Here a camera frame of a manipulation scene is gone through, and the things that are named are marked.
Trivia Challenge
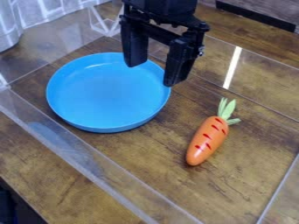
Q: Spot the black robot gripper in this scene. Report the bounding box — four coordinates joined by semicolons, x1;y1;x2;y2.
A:
120;0;209;87

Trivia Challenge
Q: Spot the orange toy carrot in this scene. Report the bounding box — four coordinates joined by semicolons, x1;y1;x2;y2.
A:
185;98;240;166

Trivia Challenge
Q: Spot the blue round tray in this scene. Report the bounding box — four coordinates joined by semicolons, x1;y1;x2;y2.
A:
45;52;171;133

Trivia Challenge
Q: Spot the black bar at back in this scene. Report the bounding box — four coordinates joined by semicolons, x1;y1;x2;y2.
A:
216;0;296;32

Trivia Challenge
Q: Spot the white grey checked curtain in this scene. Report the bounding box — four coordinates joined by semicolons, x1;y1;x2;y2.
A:
0;0;111;53

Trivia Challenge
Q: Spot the clear acrylic enclosure wall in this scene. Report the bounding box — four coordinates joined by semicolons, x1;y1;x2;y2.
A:
0;0;299;224

